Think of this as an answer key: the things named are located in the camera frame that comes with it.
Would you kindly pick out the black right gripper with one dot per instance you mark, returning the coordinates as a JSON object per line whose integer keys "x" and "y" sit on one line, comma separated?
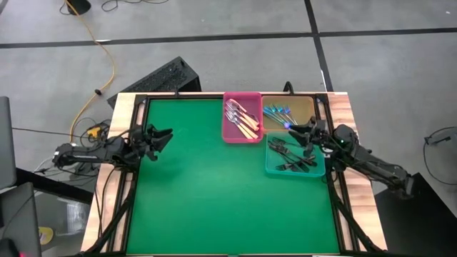
{"x": 319, "y": 137}

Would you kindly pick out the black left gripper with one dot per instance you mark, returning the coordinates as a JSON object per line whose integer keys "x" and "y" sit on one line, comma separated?
{"x": 141, "y": 144}

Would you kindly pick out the iridescent rainbow fork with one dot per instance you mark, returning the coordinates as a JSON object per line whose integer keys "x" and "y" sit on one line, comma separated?
{"x": 279, "y": 112}
{"x": 283, "y": 112}
{"x": 291, "y": 116}
{"x": 271, "y": 114}
{"x": 275, "y": 113}
{"x": 288, "y": 112}

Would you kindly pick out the black metal fork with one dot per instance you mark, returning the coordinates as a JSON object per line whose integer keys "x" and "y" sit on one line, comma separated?
{"x": 301, "y": 167}
{"x": 285, "y": 142}
{"x": 296, "y": 158}
{"x": 282, "y": 148}
{"x": 285, "y": 166}
{"x": 289, "y": 153}

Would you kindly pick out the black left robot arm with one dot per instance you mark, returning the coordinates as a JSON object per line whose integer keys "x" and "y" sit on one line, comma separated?
{"x": 93, "y": 151}

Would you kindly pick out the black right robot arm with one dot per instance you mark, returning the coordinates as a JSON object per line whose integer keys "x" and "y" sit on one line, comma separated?
{"x": 367, "y": 160}

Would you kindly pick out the teal plastic bin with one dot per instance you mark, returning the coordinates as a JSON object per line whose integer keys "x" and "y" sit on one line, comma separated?
{"x": 275, "y": 171}

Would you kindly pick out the black computer case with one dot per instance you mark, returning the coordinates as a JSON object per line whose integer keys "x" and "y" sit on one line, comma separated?
{"x": 164, "y": 76}

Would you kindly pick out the pink plastic bin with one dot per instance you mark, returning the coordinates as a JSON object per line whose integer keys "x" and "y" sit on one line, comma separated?
{"x": 232, "y": 137}

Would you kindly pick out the small grey device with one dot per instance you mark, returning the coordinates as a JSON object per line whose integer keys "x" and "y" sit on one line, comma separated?
{"x": 435, "y": 140}

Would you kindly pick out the yellow round sticker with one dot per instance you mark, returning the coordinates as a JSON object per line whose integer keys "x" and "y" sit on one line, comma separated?
{"x": 45, "y": 235}

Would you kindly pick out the black round stand base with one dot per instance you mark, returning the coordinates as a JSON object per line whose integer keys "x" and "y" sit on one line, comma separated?
{"x": 79, "y": 5}

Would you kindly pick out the grey flat panel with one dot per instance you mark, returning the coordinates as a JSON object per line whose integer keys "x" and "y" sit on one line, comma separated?
{"x": 18, "y": 221}
{"x": 7, "y": 142}

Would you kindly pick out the large black box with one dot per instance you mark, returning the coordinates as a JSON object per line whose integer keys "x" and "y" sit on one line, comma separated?
{"x": 428, "y": 228}

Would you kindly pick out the black table frame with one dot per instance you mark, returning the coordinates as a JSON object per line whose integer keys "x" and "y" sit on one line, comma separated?
{"x": 341, "y": 221}

